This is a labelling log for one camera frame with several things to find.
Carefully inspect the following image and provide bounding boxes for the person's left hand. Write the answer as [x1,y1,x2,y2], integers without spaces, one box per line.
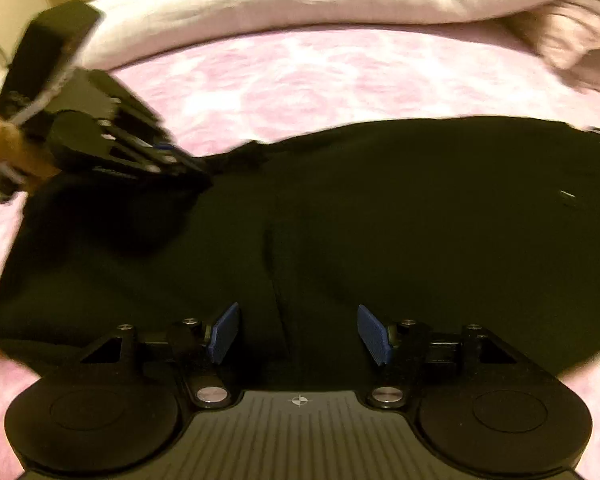
[0,102,56,192]

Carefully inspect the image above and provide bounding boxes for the pink crumpled pillow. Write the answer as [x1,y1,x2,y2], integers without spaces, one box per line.
[507,0,600,98]

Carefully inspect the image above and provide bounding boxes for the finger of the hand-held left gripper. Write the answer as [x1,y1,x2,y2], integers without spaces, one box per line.
[94,122,215,192]

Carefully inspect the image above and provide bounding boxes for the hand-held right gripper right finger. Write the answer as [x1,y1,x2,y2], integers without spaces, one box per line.
[356,304,518,407]

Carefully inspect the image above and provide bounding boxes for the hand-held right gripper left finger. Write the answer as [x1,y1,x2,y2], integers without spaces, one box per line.
[79,302,242,407]

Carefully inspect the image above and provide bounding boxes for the black pants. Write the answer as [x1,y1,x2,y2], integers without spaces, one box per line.
[0,115,600,386]

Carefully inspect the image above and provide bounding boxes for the pink floral bed sheet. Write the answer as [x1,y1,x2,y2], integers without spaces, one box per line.
[0,27,600,480]

